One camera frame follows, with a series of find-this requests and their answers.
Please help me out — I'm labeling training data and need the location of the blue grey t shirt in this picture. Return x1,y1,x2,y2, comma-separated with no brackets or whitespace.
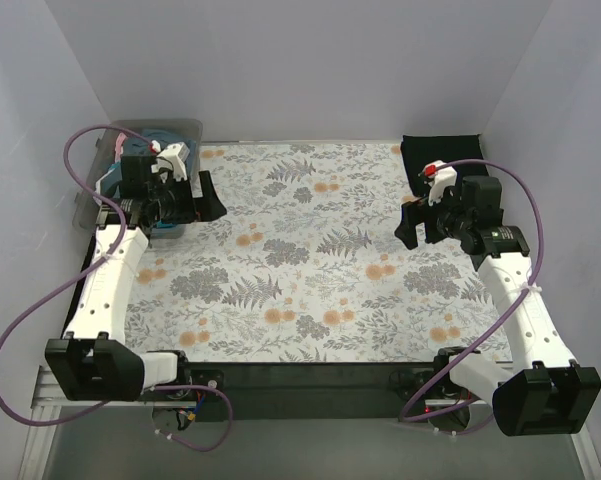
95,128,199,198

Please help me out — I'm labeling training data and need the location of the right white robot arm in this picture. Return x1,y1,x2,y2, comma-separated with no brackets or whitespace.
395,166,601,436

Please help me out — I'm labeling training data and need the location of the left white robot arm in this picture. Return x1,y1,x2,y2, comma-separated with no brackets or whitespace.
45,143,227,401

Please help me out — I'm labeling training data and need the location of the folded black t shirt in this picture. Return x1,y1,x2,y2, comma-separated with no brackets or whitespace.
400,134,483,197

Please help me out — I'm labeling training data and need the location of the clear plastic bin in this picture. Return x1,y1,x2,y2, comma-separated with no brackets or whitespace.
73,117,205,241

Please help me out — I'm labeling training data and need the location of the floral table mat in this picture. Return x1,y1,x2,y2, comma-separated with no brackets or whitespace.
124,143,497,362

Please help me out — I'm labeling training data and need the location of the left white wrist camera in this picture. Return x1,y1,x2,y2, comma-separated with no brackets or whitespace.
151,142,190,183

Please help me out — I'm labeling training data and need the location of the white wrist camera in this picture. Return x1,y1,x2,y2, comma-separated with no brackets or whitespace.
421,160,457,206
151,142,190,183

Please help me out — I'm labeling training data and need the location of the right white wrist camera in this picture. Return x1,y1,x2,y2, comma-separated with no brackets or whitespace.
421,160,457,206

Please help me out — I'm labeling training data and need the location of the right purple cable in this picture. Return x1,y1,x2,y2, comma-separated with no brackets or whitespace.
399,158,545,437

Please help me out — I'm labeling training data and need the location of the purple cable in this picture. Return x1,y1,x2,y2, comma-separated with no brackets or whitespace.
0,124,234,453
399,158,545,437

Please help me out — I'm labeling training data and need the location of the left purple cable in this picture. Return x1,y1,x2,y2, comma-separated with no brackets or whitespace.
0,124,234,453

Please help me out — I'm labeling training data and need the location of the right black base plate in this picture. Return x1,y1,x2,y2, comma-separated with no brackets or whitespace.
388,367,481,401

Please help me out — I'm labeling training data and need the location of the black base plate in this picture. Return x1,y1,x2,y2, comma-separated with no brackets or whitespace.
167,367,224,401
388,367,481,401

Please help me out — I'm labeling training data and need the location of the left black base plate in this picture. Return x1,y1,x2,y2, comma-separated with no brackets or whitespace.
167,367,224,401

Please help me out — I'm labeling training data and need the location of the aluminium frame rail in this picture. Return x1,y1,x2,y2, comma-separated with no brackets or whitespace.
17,364,156,480

